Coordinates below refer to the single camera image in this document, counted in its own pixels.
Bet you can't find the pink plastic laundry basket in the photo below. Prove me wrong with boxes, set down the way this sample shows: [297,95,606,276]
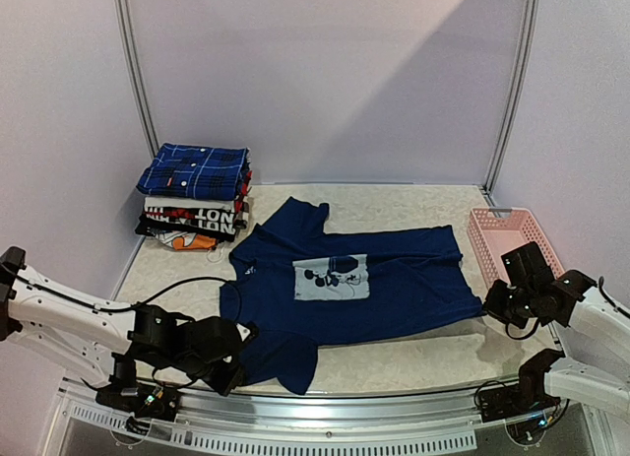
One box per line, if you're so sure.
[467,208,565,289]

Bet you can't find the dark blue garment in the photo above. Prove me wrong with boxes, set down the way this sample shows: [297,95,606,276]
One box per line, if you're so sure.
[220,198,482,395]

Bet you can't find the blue plaid flannel shirt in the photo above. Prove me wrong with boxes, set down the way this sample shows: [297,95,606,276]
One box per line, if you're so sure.
[136,143,250,201]

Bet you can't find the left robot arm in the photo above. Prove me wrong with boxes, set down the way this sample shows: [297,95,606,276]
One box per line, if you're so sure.
[1,246,258,411]

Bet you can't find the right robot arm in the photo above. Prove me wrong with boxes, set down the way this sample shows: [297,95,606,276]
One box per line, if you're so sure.
[474,242,629,422]

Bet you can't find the orange white printed shirt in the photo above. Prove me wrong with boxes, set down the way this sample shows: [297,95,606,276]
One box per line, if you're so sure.
[153,231,236,253]

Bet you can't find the black shirt with white letters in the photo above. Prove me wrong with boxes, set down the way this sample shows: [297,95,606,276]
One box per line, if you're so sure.
[135,207,247,241]

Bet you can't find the red black plaid shirt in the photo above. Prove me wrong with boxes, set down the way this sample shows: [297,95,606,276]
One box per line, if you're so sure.
[233,170,252,214]

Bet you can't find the white folded t-shirt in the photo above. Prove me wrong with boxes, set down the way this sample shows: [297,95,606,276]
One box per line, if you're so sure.
[144,196,235,211]

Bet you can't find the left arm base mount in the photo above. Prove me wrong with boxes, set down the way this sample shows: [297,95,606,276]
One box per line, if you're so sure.
[95,374,181,436]

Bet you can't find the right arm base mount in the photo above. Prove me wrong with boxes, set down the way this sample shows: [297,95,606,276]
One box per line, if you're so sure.
[473,349,570,434]

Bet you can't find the aluminium front rail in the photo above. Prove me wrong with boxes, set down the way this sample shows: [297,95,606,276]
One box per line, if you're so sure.
[46,371,611,456]

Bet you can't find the right aluminium frame post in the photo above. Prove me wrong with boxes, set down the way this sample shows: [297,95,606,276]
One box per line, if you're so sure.
[481,0,539,197]

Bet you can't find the aluminium frame post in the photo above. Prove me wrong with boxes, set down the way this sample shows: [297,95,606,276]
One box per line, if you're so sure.
[114,0,159,156]
[481,0,539,197]

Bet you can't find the left aluminium frame post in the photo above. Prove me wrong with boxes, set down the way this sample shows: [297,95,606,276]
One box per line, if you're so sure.
[114,0,159,156]

